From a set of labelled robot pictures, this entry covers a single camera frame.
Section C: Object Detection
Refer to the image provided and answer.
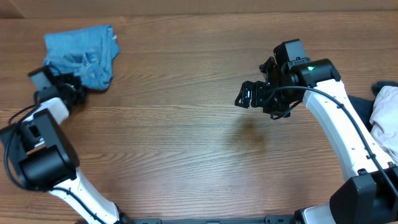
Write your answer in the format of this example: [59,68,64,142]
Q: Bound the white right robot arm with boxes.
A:
[235,57,397,223]

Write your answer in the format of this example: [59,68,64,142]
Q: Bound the blue denim jeans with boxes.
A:
[44,25,119,91]

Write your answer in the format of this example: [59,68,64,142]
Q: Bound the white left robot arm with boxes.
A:
[1,65,132,223]

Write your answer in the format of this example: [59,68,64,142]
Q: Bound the dark navy garment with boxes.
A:
[348,80,397,131]

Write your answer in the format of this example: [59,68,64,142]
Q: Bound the beige crumpled garment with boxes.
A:
[369,86,398,164]

